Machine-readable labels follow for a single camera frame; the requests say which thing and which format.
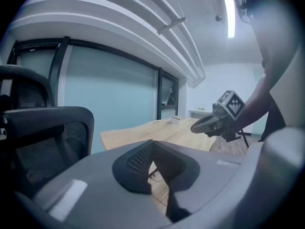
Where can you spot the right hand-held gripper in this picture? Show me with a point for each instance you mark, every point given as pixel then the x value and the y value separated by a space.
pixel 232 106

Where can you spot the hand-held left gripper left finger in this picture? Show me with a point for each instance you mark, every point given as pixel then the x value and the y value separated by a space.
pixel 95 175

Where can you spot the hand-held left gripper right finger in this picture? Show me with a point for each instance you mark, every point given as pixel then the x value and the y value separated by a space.
pixel 214 187

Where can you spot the person's right forearm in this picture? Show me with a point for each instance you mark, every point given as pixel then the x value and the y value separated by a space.
pixel 255 104

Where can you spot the white low cabinet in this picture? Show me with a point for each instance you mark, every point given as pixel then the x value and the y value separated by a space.
pixel 200 114

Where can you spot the white desk organizer tray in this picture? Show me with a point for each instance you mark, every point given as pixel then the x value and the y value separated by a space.
pixel 175 120

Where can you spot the person's black clothing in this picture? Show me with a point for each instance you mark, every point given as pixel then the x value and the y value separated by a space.
pixel 274 125

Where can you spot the black mesh office chair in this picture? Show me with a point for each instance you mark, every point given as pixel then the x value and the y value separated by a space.
pixel 23 71
pixel 47 120

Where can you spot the round ceiling smoke detector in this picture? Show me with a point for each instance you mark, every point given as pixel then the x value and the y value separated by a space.
pixel 218 17

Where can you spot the long ceiling light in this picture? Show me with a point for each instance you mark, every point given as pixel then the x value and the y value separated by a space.
pixel 230 15

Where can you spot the black window frame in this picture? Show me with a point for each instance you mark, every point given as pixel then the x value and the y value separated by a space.
pixel 58 63

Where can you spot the grey head-mounted camera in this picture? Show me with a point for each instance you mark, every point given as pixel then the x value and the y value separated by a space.
pixel 241 3

